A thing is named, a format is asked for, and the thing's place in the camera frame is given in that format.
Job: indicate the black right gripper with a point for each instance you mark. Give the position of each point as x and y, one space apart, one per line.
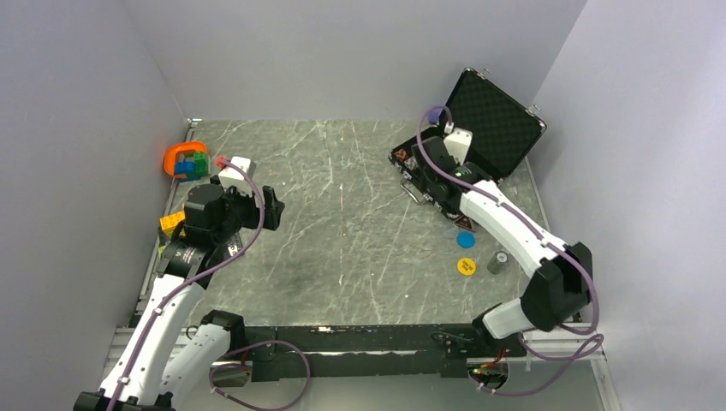
424 178

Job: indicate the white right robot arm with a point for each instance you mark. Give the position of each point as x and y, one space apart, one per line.
560 274

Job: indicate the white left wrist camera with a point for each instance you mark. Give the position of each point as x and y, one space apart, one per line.
229 175

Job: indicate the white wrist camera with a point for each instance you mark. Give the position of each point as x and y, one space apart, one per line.
229 175
458 143

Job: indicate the perforated metal plate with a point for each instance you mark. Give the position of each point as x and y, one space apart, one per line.
232 247

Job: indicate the blue round button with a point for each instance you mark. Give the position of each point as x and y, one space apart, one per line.
465 239

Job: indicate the green toy block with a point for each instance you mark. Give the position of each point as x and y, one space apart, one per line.
201 163

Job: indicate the orange plastic bowl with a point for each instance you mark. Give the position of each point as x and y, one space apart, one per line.
182 152

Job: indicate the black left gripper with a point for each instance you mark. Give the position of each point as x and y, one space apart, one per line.
272 207

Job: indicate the yellow toy block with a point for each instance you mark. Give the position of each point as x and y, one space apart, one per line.
169 222

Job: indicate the blue toy block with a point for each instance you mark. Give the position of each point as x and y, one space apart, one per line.
184 169

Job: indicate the black poker chip case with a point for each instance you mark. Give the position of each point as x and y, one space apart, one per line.
504 131

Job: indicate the blue orange ten chip stack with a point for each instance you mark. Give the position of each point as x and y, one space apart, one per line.
411 164

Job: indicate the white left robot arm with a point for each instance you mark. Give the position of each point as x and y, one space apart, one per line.
147 376

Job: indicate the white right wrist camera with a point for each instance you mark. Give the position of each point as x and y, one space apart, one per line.
458 143

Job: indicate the purple object behind case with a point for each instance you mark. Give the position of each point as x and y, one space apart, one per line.
433 117

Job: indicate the aluminium frame rail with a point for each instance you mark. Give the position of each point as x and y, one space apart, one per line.
567 346

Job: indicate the triangular red warning card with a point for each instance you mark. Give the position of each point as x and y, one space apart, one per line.
465 223

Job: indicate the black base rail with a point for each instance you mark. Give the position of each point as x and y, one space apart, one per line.
292 362

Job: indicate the yellow dealer button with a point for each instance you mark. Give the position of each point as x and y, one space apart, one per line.
466 267

